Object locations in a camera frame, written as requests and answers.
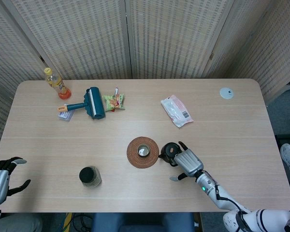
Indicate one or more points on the blue seat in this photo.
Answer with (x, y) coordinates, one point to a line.
(135, 223)

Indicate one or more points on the round woven rattan coaster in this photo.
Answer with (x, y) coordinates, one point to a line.
(133, 159)

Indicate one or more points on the grey-green trouser leg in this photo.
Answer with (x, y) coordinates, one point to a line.
(19, 224)

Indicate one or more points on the white pink plastic package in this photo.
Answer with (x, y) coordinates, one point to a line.
(176, 111)

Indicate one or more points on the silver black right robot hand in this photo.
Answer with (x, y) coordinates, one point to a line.
(188, 162)

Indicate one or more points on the black floor platform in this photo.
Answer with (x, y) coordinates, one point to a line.
(287, 139)

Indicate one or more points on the teal lint roller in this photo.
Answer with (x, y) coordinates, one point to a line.
(96, 104)

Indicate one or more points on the orange drink bottle yellow cap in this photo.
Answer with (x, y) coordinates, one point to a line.
(60, 88)

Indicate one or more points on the glass jar with black lid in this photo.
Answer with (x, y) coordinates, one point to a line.
(87, 175)

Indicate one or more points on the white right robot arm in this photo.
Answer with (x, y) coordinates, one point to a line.
(207, 186)

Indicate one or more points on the yellow black striped strip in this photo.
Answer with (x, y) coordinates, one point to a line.
(67, 222)

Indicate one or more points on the woven folding screen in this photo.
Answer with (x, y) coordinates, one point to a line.
(87, 36)

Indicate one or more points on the black teapot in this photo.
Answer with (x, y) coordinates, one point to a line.
(169, 149)

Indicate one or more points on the green snack bag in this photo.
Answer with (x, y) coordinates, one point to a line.
(114, 102)

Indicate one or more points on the small clear plastic box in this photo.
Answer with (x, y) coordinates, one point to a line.
(66, 117)

